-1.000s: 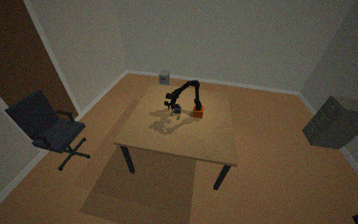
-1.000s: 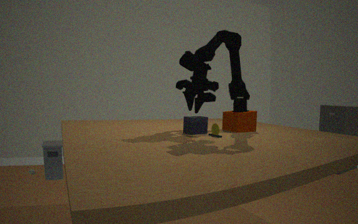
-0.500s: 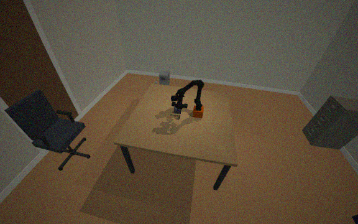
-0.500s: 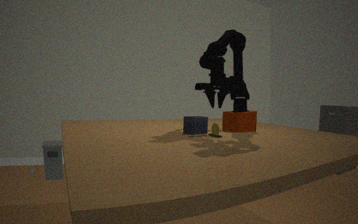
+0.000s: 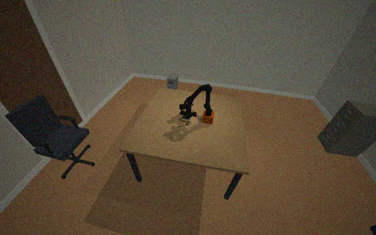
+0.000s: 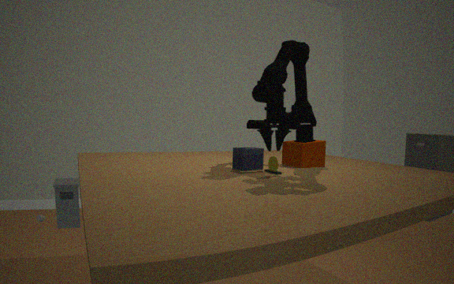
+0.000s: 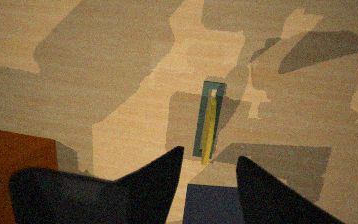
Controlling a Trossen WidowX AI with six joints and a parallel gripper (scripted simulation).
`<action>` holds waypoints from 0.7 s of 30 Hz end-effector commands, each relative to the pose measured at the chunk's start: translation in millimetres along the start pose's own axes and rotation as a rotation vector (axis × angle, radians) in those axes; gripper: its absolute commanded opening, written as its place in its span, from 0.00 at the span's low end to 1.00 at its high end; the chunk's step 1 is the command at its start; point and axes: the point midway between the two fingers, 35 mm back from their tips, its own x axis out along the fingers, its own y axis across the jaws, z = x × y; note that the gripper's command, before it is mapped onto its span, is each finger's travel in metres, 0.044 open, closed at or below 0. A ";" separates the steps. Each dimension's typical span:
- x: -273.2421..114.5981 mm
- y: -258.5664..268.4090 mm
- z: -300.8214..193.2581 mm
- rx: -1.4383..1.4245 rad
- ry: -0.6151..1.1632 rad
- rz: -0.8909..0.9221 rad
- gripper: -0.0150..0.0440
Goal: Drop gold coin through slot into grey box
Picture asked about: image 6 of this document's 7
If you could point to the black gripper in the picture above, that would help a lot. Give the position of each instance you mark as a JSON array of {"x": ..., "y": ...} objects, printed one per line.
[{"x": 265, "y": 128}]

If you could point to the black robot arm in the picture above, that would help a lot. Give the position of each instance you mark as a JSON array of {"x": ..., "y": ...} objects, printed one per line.
[{"x": 269, "y": 89}]

